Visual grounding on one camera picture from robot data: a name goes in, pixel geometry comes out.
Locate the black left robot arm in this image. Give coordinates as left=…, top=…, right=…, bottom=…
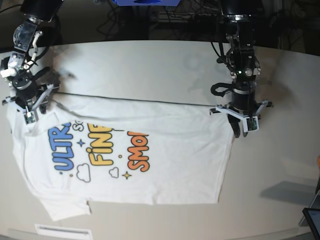
left=221, top=0, right=264, bottom=126

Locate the white printed T-shirt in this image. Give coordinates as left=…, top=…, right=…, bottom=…
left=7, top=94, right=234, bottom=221

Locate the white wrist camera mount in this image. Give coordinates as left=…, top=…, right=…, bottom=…
left=2, top=84, right=60, bottom=125
left=209, top=100, right=274, bottom=132

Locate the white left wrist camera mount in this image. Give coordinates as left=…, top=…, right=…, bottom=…
left=209, top=100, right=274, bottom=132

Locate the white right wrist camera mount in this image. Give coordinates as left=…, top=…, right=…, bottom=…
left=2, top=84, right=60, bottom=125

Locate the blue box at top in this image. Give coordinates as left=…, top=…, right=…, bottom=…
left=112, top=0, right=180, bottom=7

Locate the dark tablet screen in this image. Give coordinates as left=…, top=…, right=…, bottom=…
left=302, top=208, right=320, bottom=240

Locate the white paper label sheet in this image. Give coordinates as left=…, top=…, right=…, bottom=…
left=35, top=224, right=93, bottom=240

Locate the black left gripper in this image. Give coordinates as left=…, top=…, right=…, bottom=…
left=227, top=82, right=258, bottom=138

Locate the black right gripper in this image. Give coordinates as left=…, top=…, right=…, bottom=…
left=8, top=72, right=49, bottom=115

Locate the grey tablet stand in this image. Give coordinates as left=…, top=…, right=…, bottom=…
left=299, top=191, right=320, bottom=227

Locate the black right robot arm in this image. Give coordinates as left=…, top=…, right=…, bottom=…
left=0, top=0, right=63, bottom=124

